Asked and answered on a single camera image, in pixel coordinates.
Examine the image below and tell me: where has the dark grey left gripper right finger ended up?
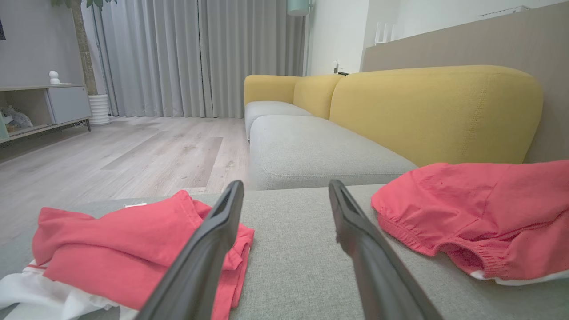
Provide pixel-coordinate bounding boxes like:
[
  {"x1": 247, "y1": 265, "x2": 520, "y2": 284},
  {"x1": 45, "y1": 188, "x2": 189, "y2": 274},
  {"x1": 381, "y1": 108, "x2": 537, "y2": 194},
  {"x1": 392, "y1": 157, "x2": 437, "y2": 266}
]
[{"x1": 328, "y1": 179, "x2": 445, "y2": 320}]

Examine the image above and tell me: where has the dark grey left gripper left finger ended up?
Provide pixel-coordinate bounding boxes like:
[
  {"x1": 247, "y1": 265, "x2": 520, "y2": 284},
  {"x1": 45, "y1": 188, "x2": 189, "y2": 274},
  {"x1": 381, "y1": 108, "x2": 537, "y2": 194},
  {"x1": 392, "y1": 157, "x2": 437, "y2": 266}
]
[{"x1": 136, "y1": 180, "x2": 244, "y2": 320}]

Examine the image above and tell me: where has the red white basketball jersey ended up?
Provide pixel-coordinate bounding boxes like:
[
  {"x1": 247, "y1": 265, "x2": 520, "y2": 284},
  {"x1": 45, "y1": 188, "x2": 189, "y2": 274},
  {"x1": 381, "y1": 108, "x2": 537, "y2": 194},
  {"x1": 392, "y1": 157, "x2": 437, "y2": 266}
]
[{"x1": 0, "y1": 190, "x2": 255, "y2": 320}]

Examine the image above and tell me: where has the red shorts white trim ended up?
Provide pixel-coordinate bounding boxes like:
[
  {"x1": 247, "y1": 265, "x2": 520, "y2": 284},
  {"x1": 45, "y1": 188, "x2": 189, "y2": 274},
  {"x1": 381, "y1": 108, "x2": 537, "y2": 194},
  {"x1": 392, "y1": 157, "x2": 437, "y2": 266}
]
[{"x1": 371, "y1": 160, "x2": 569, "y2": 286}]

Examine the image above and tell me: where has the large grey fabric sofa seat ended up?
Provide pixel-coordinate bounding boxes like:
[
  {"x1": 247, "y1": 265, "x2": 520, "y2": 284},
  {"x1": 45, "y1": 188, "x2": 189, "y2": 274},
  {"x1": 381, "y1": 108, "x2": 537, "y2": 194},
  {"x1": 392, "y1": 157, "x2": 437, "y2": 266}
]
[{"x1": 0, "y1": 184, "x2": 569, "y2": 320}]

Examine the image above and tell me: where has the grey sofa seat cushion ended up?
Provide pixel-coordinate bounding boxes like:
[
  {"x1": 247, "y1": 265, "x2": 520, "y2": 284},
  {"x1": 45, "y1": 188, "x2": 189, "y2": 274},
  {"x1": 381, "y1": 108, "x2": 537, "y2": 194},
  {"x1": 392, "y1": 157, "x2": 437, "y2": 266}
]
[
  {"x1": 244, "y1": 101, "x2": 313, "y2": 140},
  {"x1": 248, "y1": 115, "x2": 418, "y2": 191}
]

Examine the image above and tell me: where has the wide yellow sofa backrest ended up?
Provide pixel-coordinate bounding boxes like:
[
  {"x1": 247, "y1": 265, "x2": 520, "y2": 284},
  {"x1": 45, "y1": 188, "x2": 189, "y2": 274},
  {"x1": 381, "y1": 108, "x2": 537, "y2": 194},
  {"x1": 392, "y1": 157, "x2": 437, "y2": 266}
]
[{"x1": 329, "y1": 65, "x2": 544, "y2": 168}]

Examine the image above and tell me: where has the white ribbed plant pot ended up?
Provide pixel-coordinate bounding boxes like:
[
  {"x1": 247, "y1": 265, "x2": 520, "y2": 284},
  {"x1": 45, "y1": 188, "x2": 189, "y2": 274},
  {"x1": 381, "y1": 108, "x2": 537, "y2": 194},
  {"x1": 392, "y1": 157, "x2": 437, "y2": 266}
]
[{"x1": 88, "y1": 94, "x2": 111, "y2": 126}]

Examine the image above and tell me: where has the narrow yellow sofa backrest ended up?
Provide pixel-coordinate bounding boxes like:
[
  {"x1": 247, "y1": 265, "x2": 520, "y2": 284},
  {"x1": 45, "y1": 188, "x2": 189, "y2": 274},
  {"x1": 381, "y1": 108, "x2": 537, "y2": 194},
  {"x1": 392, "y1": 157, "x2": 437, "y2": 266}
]
[{"x1": 293, "y1": 74, "x2": 345, "y2": 120}]

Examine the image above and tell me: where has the yellow sofa armrest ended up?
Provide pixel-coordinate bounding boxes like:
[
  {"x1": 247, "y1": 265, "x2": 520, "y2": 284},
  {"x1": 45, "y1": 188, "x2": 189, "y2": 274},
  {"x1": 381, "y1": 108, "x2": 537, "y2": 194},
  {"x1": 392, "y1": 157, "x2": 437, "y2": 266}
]
[{"x1": 244, "y1": 75, "x2": 305, "y2": 106}]

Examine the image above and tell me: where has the grey wooden tv cabinet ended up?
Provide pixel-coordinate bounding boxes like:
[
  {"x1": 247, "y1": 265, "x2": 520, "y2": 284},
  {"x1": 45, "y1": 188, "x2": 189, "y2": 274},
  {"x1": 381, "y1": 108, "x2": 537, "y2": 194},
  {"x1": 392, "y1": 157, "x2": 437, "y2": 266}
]
[{"x1": 0, "y1": 84, "x2": 93, "y2": 144}]

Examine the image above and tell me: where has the grey pleated curtain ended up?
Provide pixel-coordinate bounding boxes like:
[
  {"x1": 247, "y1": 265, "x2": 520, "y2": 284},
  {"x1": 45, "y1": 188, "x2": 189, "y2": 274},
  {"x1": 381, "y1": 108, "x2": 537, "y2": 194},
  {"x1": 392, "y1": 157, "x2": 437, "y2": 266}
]
[{"x1": 82, "y1": 0, "x2": 307, "y2": 119}]

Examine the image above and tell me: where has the grey plush toy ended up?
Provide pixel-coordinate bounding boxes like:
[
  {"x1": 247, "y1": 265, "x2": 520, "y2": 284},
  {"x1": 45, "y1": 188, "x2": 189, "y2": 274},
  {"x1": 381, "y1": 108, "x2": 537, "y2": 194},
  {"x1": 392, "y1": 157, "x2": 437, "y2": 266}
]
[{"x1": 0, "y1": 105, "x2": 34, "y2": 133}]

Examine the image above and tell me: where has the white wifi router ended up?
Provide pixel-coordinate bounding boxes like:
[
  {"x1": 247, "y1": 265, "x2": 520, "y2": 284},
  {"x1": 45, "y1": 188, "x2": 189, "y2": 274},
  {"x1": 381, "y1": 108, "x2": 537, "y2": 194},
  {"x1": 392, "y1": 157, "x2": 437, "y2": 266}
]
[{"x1": 374, "y1": 21, "x2": 395, "y2": 46}]

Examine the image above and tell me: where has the beige partition panel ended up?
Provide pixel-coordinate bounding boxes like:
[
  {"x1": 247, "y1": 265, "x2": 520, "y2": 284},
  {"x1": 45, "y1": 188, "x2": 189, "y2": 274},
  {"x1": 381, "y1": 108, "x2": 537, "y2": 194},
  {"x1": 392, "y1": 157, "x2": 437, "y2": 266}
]
[{"x1": 361, "y1": 2, "x2": 569, "y2": 163}]

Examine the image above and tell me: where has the indoor tree plant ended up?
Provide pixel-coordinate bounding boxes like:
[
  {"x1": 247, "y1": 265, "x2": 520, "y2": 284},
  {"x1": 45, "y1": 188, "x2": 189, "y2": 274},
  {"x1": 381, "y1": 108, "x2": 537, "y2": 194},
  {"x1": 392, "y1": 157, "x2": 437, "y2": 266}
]
[{"x1": 50, "y1": 0, "x2": 118, "y2": 96}]

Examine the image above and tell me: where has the teal shade floor lamp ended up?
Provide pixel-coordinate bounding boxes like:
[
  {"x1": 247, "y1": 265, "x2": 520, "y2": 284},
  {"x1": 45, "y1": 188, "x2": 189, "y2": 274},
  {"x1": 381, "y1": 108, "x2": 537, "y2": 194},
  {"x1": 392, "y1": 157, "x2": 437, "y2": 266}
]
[{"x1": 287, "y1": 0, "x2": 313, "y2": 76}]

